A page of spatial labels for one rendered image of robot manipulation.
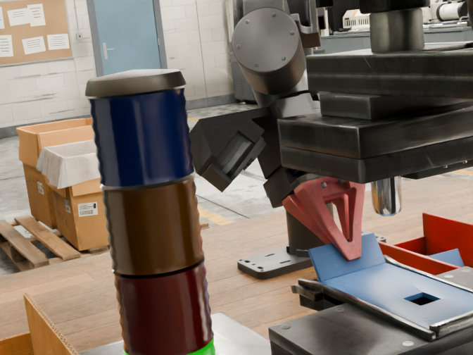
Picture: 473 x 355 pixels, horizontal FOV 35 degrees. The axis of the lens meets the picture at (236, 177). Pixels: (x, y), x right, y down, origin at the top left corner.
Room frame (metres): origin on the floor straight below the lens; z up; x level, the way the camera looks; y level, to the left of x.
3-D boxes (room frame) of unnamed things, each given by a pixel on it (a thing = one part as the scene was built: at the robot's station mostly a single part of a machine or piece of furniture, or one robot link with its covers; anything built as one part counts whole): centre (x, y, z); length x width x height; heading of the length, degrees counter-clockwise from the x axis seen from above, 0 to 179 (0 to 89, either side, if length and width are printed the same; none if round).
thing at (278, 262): (0.97, -0.09, 0.94); 0.20 x 0.07 x 0.08; 116
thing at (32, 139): (4.74, 1.04, 0.43); 0.57 x 0.53 x 0.58; 27
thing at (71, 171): (4.19, 0.74, 0.40); 0.66 x 0.62 x 0.50; 24
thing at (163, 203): (0.30, 0.04, 1.14); 0.04 x 0.04 x 0.03
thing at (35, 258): (4.47, 0.89, 0.07); 1.20 x 1.00 x 0.14; 27
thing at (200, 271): (0.30, 0.04, 1.10); 0.04 x 0.04 x 0.03
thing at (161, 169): (0.30, 0.04, 1.17); 0.04 x 0.04 x 0.03
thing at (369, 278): (0.58, -0.12, 1.00); 0.15 x 0.07 x 0.03; 26
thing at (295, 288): (0.61, -0.06, 0.98); 0.07 x 0.02 x 0.01; 26
